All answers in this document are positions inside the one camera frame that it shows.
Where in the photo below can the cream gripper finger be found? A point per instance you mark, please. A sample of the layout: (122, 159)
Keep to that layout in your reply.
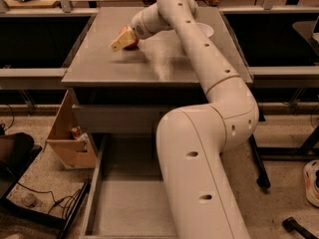
(116, 45)

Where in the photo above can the red apple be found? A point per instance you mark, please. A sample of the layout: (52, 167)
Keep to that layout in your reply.
(128, 38)

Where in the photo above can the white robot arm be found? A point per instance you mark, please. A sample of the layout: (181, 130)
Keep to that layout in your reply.
(190, 140)

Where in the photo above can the grey drawer cabinet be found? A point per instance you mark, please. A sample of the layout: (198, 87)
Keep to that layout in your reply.
(158, 72)

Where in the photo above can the closed grey top drawer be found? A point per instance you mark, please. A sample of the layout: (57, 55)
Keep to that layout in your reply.
(119, 119)

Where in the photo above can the open grey middle drawer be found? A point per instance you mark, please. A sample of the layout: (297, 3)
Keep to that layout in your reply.
(127, 199)

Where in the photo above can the white ceramic bowl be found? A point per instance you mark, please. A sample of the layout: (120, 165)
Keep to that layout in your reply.
(205, 29)

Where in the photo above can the cardboard box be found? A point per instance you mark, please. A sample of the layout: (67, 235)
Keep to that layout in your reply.
(66, 138)

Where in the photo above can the clear plastic bottle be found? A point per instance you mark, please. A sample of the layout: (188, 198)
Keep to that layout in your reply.
(31, 201)

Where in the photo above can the black desk leg bar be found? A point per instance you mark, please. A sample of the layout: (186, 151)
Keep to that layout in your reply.
(262, 179)

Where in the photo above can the white sneaker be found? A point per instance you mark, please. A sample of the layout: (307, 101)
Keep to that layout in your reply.
(311, 177)

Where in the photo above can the black tool handle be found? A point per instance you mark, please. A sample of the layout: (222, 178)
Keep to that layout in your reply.
(290, 224)

